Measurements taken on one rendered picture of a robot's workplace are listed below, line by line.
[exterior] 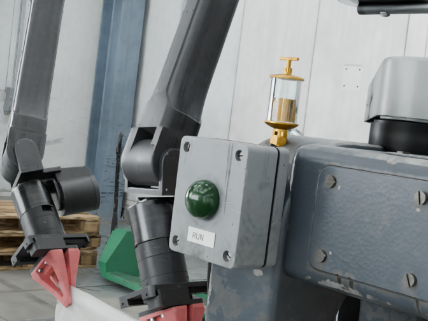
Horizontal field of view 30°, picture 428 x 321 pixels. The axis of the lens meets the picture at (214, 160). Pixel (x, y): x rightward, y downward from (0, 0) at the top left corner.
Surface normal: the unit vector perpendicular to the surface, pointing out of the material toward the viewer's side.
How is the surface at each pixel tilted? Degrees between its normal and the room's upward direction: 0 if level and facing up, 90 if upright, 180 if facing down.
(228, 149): 90
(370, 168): 79
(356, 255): 90
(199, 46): 83
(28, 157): 59
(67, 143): 90
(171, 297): 63
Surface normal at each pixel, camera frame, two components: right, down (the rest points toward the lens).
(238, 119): -0.74, -0.06
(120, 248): 0.68, -0.14
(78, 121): 0.67, 0.12
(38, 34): 0.33, -0.44
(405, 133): -0.54, -0.02
